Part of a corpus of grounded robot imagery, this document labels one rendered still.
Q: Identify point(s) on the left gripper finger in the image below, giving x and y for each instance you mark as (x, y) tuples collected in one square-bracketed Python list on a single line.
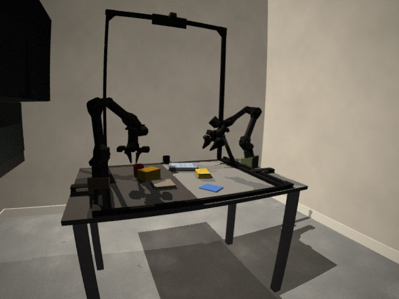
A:
[(206, 143), (215, 145)]

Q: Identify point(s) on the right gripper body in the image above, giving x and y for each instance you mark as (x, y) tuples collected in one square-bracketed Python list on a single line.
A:
[(144, 149)]

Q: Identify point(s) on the yellow sponge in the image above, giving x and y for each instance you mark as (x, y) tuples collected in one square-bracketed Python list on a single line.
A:
[(202, 173)]

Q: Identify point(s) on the blue flat square pad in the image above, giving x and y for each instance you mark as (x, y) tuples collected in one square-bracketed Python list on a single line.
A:
[(211, 187)]

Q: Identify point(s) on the red cup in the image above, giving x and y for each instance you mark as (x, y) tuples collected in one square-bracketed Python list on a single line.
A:
[(136, 168)]

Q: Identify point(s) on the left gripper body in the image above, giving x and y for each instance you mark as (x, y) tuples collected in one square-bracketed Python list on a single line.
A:
[(219, 138)]

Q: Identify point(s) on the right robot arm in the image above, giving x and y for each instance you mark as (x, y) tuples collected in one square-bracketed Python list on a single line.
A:
[(101, 153)]

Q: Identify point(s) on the blue and white checkered towel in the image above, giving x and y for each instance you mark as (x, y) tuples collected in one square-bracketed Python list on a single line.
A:
[(183, 166)]

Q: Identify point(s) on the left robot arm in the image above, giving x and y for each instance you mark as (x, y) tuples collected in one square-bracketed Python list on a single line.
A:
[(244, 142)]

